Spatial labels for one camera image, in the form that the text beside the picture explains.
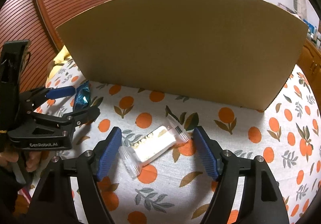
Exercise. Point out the white clear-wrapped candy bar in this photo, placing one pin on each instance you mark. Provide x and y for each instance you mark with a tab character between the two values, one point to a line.
153	146

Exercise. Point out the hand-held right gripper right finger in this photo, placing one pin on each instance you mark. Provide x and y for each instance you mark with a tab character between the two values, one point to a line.
205	152

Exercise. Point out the yellow cloth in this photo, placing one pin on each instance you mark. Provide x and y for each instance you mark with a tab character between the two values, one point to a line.
60	59

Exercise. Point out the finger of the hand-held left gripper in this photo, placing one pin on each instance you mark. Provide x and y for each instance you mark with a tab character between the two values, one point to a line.
62	91
85	115

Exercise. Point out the orange print tablecloth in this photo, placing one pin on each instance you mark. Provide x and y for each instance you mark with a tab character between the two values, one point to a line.
250	151

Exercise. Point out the brown cardboard box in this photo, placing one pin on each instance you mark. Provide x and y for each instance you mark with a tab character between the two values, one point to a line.
175	51

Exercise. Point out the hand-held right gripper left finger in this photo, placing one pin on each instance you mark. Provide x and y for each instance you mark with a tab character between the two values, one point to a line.
110	153

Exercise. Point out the person's left hand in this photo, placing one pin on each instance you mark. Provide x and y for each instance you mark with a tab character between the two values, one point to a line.
33	160

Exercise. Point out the blue foil candy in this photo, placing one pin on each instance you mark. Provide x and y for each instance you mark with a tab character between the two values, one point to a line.
82	97

